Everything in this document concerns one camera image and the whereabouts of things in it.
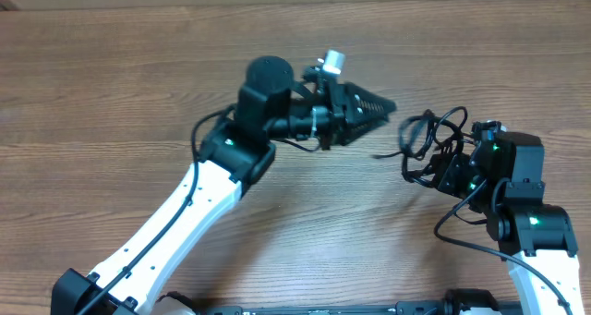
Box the black USB cable bundle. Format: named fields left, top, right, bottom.
left=372, top=105, right=476, bottom=188

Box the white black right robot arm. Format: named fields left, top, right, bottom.
left=428, top=121, right=585, bottom=314

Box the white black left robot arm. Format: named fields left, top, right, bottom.
left=51, top=50, right=396, bottom=315

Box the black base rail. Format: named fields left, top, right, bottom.
left=198, top=300, right=523, bottom=315

